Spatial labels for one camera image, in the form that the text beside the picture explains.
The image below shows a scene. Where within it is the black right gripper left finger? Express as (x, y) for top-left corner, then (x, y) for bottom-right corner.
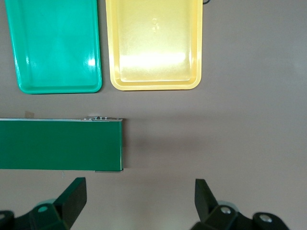
(0, 177), (87, 230)

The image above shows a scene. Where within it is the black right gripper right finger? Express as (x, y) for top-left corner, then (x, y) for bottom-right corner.
(190, 179), (288, 230)

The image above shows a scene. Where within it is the green belt mini conveyor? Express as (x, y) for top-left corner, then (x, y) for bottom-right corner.
(0, 115), (124, 173)

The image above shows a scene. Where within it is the green plastic tray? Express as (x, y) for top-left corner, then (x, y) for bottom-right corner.
(4, 0), (103, 94)

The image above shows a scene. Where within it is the yellow plastic tray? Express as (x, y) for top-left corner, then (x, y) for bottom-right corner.
(105, 0), (203, 91)

